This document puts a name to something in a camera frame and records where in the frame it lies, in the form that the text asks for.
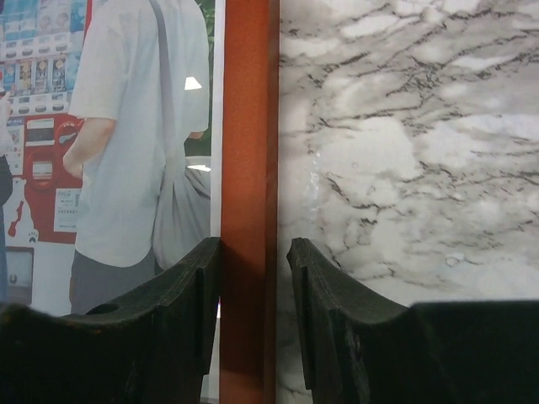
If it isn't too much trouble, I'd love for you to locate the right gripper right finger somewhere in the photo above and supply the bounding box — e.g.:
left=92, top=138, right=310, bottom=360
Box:
left=287, top=238, right=538, bottom=403

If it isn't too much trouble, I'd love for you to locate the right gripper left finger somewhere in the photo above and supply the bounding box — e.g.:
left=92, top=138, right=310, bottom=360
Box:
left=1, top=237, right=221, bottom=403

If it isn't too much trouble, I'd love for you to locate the red wooden photo frame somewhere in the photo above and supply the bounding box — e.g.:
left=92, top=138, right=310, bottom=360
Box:
left=0, top=0, right=282, bottom=404

